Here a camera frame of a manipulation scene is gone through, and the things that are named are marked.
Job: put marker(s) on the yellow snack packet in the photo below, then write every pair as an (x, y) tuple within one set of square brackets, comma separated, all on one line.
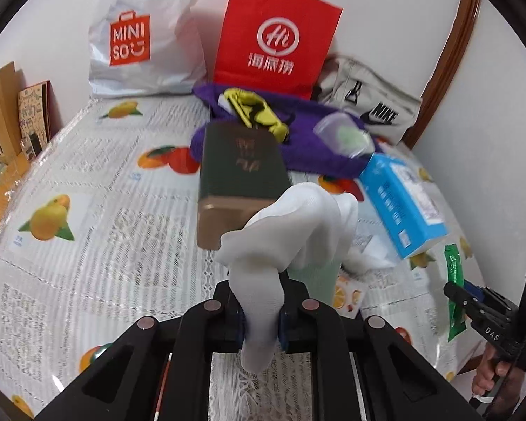
[(250, 101)]

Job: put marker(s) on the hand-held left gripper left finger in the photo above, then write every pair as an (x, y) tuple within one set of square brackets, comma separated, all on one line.
[(228, 311)]

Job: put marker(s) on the white tissue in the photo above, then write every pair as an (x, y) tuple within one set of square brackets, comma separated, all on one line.
[(368, 256)]

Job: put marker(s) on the green tissue pack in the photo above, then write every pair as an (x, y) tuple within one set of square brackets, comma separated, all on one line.
[(318, 283)]

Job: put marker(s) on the brown wooden door frame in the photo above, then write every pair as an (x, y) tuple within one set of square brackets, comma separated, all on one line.
[(456, 52)]

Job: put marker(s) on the white sock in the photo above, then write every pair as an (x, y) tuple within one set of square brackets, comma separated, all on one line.
[(289, 228)]

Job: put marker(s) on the white plastic shopping bag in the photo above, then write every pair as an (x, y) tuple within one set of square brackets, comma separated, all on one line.
[(158, 52)]

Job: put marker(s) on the patterned book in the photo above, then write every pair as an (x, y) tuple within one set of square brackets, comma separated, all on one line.
[(33, 109)]

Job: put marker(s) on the blue tissue pack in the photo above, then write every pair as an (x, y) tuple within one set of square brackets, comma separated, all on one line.
[(399, 210)]

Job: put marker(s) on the orange fruit snack packet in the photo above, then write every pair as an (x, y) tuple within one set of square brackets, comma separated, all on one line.
[(350, 294)]

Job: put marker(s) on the red paper bag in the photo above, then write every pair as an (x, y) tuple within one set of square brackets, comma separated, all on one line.
[(271, 30)]

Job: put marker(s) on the wooden bedside table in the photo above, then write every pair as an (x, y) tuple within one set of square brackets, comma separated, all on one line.
[(2, 197)]

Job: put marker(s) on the purple towel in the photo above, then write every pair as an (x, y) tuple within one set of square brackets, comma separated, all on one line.
[(307, 144)]

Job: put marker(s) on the person's right hand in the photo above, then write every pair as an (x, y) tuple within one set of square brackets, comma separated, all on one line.
[(502, 370)]

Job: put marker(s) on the small dark bottle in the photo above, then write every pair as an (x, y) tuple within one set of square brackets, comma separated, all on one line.
[(33, 142)]

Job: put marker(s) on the grey waist bag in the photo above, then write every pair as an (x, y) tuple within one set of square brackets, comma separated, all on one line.
[(377, 96)]

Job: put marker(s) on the green sachet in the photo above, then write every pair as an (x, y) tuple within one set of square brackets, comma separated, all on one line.
[(453, 267)]

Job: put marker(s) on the dark green box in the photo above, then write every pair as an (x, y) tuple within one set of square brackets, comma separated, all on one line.
[(236, 171)]

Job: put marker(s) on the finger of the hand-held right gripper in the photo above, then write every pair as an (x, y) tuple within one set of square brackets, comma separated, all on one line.
[(480, 293), (458, 296)]

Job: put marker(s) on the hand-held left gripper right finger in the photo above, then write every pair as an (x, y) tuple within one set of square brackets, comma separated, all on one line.
[(296, 315)]

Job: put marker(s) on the wooden headboard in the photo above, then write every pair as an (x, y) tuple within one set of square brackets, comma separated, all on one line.
[(0, 105)]

